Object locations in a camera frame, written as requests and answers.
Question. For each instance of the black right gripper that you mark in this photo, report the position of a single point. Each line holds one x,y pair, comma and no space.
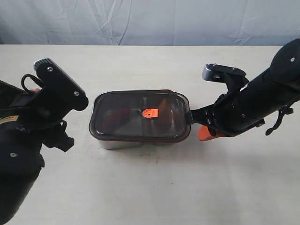
223,118

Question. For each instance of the yellow toy cheese wedge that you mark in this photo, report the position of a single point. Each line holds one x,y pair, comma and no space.
164,121

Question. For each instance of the dark lid with orange seal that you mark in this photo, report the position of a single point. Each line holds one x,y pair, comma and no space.
140,114

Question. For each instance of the red toy sausage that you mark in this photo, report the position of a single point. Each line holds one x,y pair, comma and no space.
117,117

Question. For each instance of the stainless steel lunch box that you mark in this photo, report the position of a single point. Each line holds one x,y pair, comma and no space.
140,117

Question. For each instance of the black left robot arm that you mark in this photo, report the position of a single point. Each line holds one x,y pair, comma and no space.
28,120

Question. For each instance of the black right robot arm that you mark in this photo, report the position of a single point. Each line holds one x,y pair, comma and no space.
246,103

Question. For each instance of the blue-grey backdrop cloth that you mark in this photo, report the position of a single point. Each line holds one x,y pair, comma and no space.
149,22

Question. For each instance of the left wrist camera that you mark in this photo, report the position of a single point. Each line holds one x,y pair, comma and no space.
57,80

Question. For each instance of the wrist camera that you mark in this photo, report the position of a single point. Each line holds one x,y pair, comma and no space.
233,77
57,80

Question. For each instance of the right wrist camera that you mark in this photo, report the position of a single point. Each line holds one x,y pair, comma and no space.
233,77

